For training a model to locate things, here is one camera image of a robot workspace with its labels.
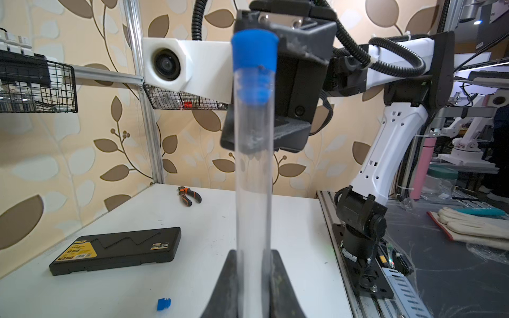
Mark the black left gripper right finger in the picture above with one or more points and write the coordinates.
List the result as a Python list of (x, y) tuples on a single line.
[(283, 300)]

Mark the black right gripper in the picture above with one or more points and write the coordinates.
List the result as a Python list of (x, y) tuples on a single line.
[(306, 32)]

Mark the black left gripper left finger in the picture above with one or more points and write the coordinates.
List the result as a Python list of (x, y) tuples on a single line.
[(224, 299)]

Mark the blue stopper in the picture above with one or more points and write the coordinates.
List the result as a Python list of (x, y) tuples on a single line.
[(163, 304), (254, 53)]

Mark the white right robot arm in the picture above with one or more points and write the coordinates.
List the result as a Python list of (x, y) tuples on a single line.
[(417, 73)]

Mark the orange black pliers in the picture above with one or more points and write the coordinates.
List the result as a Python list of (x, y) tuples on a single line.
[(186, 194)]

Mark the black flat tool case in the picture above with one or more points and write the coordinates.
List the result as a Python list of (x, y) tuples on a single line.
[(118, 250)]

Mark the pink bottle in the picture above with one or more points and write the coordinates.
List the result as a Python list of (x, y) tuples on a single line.
[(422, 168)]

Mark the glass jar green lid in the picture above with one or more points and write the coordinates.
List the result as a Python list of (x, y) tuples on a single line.
[(439, 184)]

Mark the white work gloves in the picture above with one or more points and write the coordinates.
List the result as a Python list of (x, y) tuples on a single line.
[(461, 227)]

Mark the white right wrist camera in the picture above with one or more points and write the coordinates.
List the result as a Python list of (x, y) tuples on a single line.
[(202, 68)]

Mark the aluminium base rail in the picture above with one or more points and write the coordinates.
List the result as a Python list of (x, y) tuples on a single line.
[(392, 294)]

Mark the black wire basket right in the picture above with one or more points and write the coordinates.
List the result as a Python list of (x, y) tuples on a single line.
[(162, 99)]

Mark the black wire basket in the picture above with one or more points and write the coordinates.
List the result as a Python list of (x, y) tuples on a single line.
[(33, 83), (162, 99)]

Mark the aluminium frame post right rear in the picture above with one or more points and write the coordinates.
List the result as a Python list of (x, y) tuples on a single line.
[(135, 35)]

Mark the aluminium frame rear crossbar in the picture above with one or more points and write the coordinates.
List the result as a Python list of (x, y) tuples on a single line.
[(87, 73)]

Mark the black wire basket rear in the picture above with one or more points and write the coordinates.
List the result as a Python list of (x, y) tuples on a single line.
[(33, 83)]

